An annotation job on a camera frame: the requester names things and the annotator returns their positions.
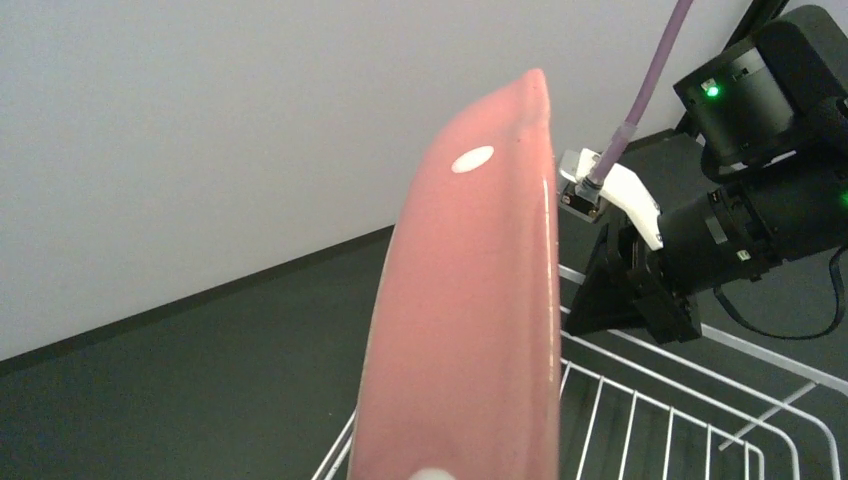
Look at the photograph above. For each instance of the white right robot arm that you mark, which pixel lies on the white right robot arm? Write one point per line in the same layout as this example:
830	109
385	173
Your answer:
772	109

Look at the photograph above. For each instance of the white wire dish rack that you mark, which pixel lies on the white wire dish rack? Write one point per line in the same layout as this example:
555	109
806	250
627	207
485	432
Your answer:
722	408

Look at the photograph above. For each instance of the black right frame post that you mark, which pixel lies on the black right frame post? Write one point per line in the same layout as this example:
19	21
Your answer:
757	14

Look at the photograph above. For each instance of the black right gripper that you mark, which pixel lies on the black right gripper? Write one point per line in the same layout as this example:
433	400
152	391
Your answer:
625	288

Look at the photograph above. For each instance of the pink polka dot plate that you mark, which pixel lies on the pink polka dot plate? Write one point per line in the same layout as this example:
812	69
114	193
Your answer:
462	368

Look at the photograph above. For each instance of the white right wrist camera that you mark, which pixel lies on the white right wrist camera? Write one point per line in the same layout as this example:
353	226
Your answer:
622	188

